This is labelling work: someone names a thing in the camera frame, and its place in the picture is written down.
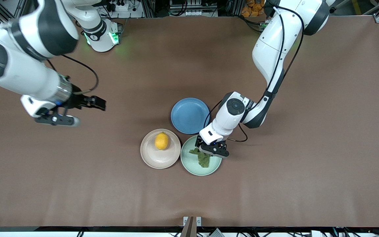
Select blue round plate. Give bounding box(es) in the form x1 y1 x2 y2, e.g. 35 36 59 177
171 97 211 135

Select beige round plate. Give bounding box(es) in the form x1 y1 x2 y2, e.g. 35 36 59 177
140 128 182 170

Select bag of oranges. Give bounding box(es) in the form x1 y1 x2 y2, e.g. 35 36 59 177
241 0 269 17

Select white power strip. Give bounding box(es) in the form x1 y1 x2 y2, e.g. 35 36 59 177
105 0 131 12

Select camera post with white brackets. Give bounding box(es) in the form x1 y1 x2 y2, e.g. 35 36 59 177
183 216 202 237

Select green lettuce leaf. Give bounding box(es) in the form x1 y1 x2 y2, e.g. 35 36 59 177
189 147 212 168

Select yellow lemon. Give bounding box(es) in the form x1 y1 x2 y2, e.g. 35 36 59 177
155 132 169 150

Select pale green round plate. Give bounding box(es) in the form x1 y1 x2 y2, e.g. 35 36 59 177
180 134 223 176

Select white electronics rack unit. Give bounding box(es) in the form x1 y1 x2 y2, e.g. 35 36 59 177
169 0 218 17

